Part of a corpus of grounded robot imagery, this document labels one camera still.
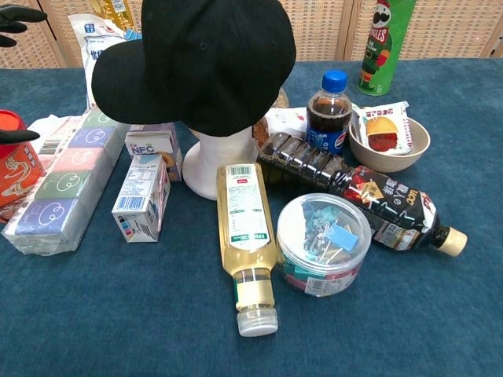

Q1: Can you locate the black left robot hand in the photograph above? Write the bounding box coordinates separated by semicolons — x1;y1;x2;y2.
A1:
0;4;48;145

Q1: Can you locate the black baseball cap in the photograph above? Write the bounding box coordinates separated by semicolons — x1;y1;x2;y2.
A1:
90;0;298;137

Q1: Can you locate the white foam mannequin head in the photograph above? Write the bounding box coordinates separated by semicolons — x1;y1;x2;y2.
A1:
182;125;260;201

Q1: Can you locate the white caster sugar bag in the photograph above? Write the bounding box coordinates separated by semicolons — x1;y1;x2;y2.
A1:
68;14;137;111

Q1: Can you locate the white plastic wipes pack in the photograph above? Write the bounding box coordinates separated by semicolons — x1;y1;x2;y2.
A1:
27;115;86;158

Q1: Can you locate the red orange paper tub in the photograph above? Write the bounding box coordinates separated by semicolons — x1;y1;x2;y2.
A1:
0;109;46;208

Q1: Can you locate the multicolour tissue pack bundle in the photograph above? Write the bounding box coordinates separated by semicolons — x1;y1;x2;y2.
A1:
2;108;130;257

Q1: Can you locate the purple NFC juice carton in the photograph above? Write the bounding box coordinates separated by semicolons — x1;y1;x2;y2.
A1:
124;122;184;182

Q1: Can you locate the white blue drink carton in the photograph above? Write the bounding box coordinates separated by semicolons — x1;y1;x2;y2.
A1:
112;153;172;243

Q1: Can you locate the white rolled snack packet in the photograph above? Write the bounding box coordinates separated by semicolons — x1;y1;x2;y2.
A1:
251;106;310;145

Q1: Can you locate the pale yellow liquid bottle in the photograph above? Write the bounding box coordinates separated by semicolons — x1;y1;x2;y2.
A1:
215;163;279;338

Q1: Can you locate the woven rattan folding screen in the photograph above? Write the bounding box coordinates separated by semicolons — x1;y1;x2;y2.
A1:
0;0;503;70

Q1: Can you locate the blue velvet tablecloth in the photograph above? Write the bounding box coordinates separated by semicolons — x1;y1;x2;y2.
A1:
0;58;503;377

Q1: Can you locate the small Pepsi cola bottle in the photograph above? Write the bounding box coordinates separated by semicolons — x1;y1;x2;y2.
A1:
305;69;354;156

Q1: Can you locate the green Pringles can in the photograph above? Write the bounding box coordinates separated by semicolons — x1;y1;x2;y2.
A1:
356;0;417;97

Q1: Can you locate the clear tub of binder clips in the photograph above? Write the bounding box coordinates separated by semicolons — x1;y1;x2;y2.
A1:
276;192;373;298

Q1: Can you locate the white snack cake packet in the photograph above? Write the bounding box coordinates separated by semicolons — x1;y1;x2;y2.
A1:
351;101;417;156

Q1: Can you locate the black UCC coffee bottle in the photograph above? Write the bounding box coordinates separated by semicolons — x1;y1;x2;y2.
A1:
257;132;468;258

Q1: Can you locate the beige round bowl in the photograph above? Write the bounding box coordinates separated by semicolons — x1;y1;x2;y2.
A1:
348;115;431;174

